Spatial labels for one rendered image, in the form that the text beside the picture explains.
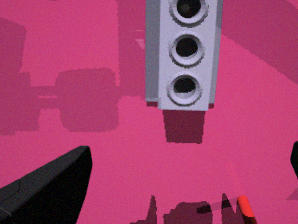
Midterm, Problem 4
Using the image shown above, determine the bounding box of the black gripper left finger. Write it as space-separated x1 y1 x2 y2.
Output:
0 145 92 224

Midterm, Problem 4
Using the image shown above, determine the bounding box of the red peg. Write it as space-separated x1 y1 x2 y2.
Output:
237 196 258 224

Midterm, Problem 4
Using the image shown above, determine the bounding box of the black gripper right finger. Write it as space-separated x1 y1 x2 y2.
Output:
290 141 298 180

